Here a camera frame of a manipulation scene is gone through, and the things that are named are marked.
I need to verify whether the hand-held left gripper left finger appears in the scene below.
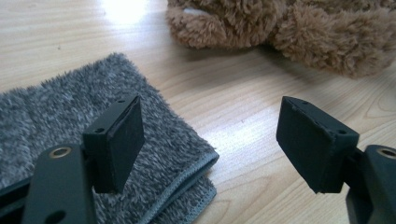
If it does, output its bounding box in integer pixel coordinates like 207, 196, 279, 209
81, 93, 146, 195

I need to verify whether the brown teddy bear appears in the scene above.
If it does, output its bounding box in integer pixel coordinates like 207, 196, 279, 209
165, 0, 396, 78

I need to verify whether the grey fluffy towel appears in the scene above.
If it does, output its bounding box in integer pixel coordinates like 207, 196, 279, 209
0, 51, 220, 224

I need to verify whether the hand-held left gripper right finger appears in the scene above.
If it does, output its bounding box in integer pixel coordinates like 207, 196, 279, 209
276, 95, 361, 194

